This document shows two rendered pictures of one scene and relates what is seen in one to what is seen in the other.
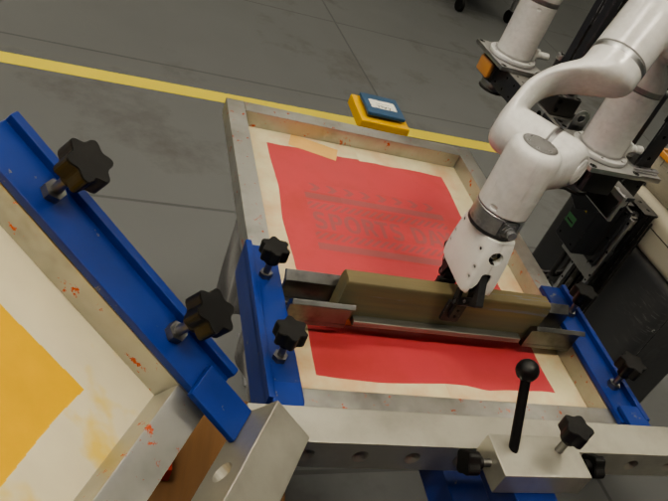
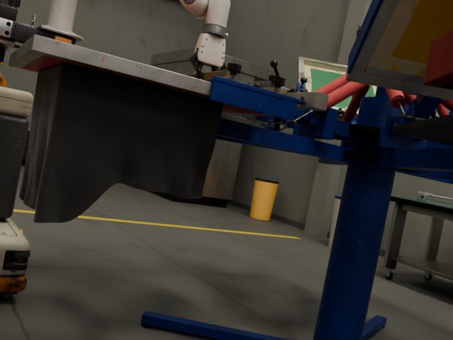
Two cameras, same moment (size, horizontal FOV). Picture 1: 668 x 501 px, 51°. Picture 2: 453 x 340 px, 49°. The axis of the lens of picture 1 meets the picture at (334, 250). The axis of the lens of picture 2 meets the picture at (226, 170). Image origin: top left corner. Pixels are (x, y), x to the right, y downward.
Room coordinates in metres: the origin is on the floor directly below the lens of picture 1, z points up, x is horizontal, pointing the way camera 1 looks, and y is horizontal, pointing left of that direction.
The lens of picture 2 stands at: (0.85, 1.56, 0.79)
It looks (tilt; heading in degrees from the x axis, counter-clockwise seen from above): 2 degrees down; 267
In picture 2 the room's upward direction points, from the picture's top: 11 degrees clockwise
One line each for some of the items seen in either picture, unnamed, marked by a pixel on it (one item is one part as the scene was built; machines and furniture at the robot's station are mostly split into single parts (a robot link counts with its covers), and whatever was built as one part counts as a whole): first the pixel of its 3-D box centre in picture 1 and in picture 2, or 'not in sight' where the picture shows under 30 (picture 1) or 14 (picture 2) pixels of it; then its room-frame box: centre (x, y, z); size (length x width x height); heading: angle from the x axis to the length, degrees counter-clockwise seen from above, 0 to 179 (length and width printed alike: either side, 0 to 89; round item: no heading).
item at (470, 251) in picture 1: (478, 247); (210, 48); (0.88, -0.19, 1.15); 0.10 x 0.08 x 0.11; 26
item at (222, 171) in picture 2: not in sight; (195, 129); (0.97, -6.71, 1.13); 1.70 x 1.30 x 2.26; 119
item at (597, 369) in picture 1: (581, 358); not in sight; (0.97, -0.46, 0.98); 0.30 x 0.05 x 0.07; 26
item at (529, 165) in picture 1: (537, 172); (208, 12); (0.91, -0.21, 1.27); 0.15 x 0.10 x 0.11; 158
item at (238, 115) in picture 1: (398, 247); (146, 84); (1.06, -0.10, 0.97); 0.79 x 0.58 x 0.04; 26
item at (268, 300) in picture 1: (266, 327); (252, 99); (0.72, 0.04, 0.98); 0.30 x 0.05 x 0.07; 26
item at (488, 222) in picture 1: (500, 217); (216, 32); (0.87, -0.19, 1.21); 0.09 x 0.07 x 0.03; 26
